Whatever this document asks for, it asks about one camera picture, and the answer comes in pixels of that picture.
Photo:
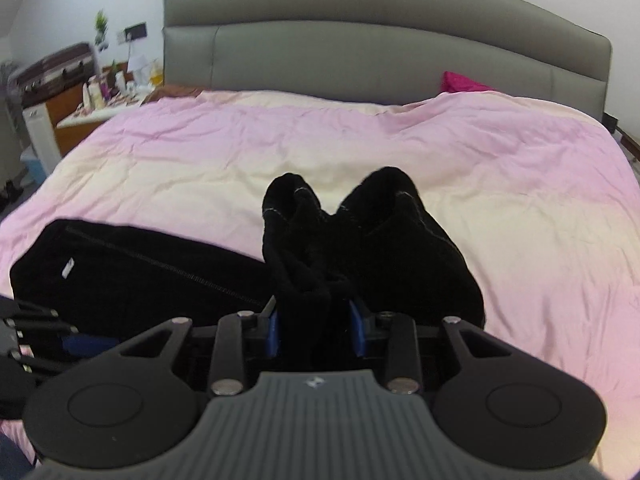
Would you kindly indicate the dark brown suitcase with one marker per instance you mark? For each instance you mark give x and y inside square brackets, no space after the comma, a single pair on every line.
[55,72]

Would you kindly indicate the small green potted plant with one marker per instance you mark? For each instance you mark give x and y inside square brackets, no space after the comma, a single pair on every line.
[101,27]

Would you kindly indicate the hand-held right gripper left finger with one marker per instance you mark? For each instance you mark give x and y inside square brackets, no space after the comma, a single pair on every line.
[273,332]

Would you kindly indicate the wooden nightstand with white top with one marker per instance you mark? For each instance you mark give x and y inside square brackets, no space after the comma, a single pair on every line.
[75,135]

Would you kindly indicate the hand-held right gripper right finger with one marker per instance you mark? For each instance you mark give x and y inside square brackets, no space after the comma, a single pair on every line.
[356,332]

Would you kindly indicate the black wall switch panel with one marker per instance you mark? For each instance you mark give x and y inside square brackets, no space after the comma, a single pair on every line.
[135,31]

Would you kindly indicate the person's blue jeans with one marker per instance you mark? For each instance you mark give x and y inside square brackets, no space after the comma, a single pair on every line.
[12,460]

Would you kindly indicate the pink floral duvet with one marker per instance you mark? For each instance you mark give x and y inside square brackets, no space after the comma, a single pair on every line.
[475,160]

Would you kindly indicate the black pants with white stripes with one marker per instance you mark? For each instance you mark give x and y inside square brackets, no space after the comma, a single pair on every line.
[400,260]

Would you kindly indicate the cluster of cosmetic bottles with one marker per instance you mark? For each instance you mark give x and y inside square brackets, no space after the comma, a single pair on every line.
[97,92]

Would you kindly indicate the white cabinet door panel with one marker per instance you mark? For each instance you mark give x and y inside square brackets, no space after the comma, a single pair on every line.
[37,132]

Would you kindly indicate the light blue storage box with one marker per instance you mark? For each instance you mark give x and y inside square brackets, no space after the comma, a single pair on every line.
[35,167]

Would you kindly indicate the magenta pillow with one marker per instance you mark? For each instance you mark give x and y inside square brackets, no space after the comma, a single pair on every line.
[462,82]

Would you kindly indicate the yellow liquid bottle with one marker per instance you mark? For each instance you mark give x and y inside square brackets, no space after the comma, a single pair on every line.
[157,74]

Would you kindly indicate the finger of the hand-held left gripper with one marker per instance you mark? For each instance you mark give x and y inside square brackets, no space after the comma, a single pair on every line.
[87,347]
[35,364]

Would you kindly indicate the grey padded headboard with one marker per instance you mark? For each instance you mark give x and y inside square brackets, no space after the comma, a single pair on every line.
[375,50]

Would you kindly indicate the brown pillow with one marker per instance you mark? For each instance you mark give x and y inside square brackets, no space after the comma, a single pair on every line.
[172,92]

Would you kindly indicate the brown wooden cabinet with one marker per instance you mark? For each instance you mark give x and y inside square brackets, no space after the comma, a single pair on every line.
[62,105]

